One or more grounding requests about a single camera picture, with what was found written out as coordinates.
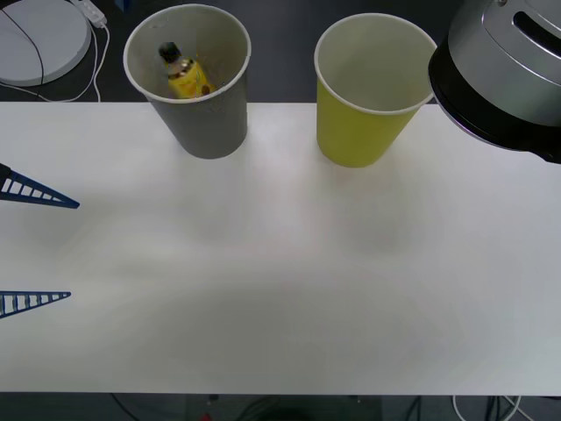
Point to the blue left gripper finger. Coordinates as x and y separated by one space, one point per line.
26 189
17 302

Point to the grey plastic waste bin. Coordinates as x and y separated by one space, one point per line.
210 127

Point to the silver and black right arm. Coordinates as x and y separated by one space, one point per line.
504 66

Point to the white power strip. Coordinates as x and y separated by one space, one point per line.
94 13

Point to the yellow-green plastic waste bin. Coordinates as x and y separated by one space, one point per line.
350 136

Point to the yellow bottle with black cap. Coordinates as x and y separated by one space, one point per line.
188 79

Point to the round white disc base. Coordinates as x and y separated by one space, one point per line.
44 44

